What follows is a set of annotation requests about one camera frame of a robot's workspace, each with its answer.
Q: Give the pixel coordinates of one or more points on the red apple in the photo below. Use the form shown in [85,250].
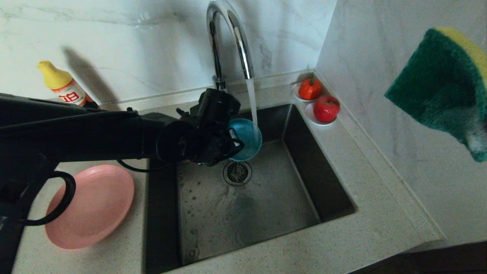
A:
[326,109]

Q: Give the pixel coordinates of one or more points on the chrome gooseneck faucet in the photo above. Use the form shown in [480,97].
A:
[215,45]

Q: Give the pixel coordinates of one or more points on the stainless steel sink basin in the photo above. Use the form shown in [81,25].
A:
[247,217]

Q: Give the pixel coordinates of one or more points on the teal bowl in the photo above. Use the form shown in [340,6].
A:
[249,140]

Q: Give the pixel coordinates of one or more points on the clear running water stream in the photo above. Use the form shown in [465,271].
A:
[251,102]

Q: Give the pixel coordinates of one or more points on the pink plate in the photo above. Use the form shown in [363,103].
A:
[89,207]

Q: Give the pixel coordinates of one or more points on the yellow green sponge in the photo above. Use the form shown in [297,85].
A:
[437,83]

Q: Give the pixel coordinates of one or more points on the round metal drain strainer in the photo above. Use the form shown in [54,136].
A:
[237,173]

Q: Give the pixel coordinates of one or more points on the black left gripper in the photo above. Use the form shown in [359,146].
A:
[217,114]

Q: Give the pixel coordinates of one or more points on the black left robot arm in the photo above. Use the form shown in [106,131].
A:
[76,133]

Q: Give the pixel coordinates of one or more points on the yellow capped dish soap bottle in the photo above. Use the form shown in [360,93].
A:
[57,76]

